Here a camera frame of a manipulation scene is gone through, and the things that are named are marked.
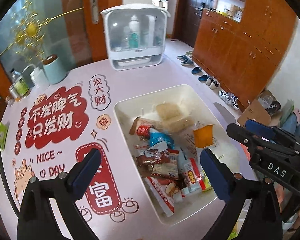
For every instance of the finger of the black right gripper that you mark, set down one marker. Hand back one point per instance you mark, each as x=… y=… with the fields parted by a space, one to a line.
x=240 y=134
x=272 y=133

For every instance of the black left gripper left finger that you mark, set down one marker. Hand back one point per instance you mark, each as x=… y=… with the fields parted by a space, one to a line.
x=36 y=219

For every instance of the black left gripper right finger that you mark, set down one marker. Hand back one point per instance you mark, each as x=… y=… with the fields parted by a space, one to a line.
x=263 y=220

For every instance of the orange snack packet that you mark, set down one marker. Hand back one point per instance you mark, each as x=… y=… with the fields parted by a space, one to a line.
x=203 y=137

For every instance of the yellow-green snack packet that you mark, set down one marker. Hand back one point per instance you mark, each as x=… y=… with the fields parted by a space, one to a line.
x=206 y=182

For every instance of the silver grey snack packet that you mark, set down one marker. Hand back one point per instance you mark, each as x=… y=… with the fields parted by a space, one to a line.
x=190 y=173

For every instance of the pale rice cracker packet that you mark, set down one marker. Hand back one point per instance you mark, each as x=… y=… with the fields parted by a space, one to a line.
x=172 y=119

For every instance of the beige cracker packet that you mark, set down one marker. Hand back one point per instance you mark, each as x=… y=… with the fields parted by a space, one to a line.
x=167 y=170

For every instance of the blue snack packet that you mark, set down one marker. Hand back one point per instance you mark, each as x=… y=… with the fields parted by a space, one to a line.
x=155 y=137

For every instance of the red white long snack packet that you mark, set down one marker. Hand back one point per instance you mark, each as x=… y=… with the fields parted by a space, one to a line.
x=166 y=192

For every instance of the brown nut snack clear packet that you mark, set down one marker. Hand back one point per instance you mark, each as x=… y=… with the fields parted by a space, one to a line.
x=153 y=157

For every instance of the red jujube snack packet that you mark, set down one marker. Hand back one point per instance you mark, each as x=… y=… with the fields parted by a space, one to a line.
x=141 y=127

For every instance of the cardboard box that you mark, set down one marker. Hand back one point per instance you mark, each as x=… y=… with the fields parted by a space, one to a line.
x=255 y=111

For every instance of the white sneakers pair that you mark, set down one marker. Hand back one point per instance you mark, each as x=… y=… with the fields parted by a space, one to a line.
x=230 y=99

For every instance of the white plastic storage bin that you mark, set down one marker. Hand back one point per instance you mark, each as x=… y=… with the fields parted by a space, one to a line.
x=165 y=132

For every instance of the pink printed table mat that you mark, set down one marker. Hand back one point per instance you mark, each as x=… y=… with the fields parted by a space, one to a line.
x=69 y=163

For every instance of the wooden cabinet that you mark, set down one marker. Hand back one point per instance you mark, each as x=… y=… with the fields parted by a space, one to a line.
x=243 y=56

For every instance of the blue slippers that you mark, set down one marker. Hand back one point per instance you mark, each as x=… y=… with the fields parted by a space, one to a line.
x=186 y=61

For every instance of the green tissue pack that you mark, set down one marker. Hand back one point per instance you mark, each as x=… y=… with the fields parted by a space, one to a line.
x=3 y=135

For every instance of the silver can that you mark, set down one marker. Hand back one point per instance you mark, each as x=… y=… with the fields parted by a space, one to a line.
x=15 y=95

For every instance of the green label glass bottle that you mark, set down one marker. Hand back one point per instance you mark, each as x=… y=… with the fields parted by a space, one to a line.
x=20 y=84

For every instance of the white squeeze bottle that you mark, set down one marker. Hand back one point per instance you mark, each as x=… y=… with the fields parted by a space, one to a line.
x=38 y=77

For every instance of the mint green canister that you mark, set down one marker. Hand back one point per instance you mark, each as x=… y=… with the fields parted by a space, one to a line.
x=54 y=69

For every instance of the white cosmetics storage box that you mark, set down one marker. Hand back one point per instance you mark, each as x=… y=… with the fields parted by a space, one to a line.
x=135 y=35

